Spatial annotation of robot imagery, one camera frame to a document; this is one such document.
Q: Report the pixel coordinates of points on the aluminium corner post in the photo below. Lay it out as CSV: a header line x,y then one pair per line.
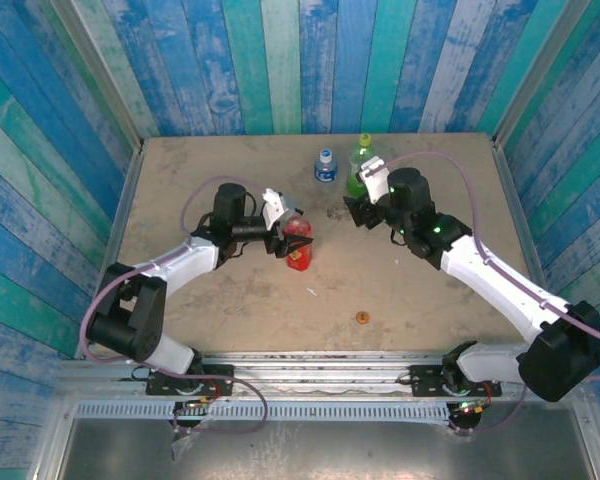
x,y
100,75
535,75

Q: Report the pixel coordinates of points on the orange bottle cap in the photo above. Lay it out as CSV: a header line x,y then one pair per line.
x,y
362,317

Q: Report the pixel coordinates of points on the aluminium mounting rail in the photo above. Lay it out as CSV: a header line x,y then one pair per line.
x,y
320,372

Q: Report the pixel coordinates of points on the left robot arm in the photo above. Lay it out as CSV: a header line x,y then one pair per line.
x,y
185,265

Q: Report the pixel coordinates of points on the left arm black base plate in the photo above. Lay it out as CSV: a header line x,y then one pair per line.
x,y
215,374

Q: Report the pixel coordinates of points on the white blue bottle cap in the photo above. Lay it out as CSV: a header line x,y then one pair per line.
x,y
326,154

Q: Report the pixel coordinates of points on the red drink bottle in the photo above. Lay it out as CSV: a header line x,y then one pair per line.
x,y
300,262

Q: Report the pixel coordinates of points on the aluminium table side rail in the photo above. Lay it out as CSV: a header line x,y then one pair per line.
x,y
117,225
515,200

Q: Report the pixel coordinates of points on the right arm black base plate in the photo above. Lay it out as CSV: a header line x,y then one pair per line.
x,y
425,380

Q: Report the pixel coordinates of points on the clear water bottle blue label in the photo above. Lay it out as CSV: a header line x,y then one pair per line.
x,y
325,172

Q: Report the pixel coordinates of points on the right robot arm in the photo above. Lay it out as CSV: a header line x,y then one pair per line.
x,y
500,287

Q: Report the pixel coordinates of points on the green drink bottle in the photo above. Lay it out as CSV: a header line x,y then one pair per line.
x,y
354,165

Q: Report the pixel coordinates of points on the steel sheet panel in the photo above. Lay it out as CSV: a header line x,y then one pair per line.
x,y
330,450

